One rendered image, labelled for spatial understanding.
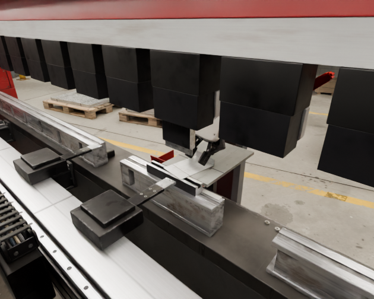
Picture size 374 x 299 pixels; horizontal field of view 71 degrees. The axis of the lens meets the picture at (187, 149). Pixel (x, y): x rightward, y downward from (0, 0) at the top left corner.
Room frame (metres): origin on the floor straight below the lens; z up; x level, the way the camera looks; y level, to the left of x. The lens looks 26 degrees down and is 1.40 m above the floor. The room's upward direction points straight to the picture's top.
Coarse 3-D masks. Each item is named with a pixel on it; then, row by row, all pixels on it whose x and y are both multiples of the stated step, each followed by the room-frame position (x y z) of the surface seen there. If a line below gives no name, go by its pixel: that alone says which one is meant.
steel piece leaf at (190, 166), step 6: (198, 156) 0.75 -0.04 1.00; (180, 162) 0.71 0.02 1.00; (186, 162) 0.71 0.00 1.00; (192, 162) 0.71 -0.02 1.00; (210, 162) 0.71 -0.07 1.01; (180, 168) 0.67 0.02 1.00; (186, 168) 0.67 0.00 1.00; (192, 168) 0.67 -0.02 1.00; (198, 168) 0.67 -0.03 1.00; (204, 168) 0.67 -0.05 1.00; (192, 174) 0.64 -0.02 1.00
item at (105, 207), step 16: (112, 192) 0.51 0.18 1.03; (144, 192) 0.55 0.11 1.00; (160, 192) 0.56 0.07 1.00; (80, 208) 0.46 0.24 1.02; (96, 208) 0.45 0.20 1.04; (112, 208) 0.45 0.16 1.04; (128, 208) 0.45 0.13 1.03; (80, 224) 0.43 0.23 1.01; (96, 224) 0.41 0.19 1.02; (112, 224) 0.41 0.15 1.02; (128, 224) 0.43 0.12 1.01; (96, 240) 0.39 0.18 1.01; (112, 240) 0.40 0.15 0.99
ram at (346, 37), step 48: (0, 0) 1.25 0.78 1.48; (48, 0) 0.95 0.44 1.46; (96, 0) 0.77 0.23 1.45; (144, 0) 0.65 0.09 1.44; (192, 0) 0.56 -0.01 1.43; (240, 0) 0.49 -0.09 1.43; (288, 0) 0.44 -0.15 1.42; (336, 0) 0.39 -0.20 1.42; (144, 48) 0.65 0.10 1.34; (192, 48) 0.56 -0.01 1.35; (240, 48) 0.48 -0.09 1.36; (288, 48) 0.43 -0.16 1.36; (336, 48) 0.38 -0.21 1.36
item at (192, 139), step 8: (168, 128) 0.65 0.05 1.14; (176, 128) 0.63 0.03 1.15; (184, 128) 0.61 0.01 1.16; (168, 136) 0.65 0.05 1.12; (176, 136) 0.63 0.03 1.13; (184, 136) 0.61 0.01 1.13; (192, 136) 0.61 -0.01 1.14; (168, 144) 0.66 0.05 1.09; (176, 144) 0.63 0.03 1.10; (184, 144) 0.61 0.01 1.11; (192, 144) 0.61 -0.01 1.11; (184, 152) 0.62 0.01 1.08; (192, 152) 0.61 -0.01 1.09
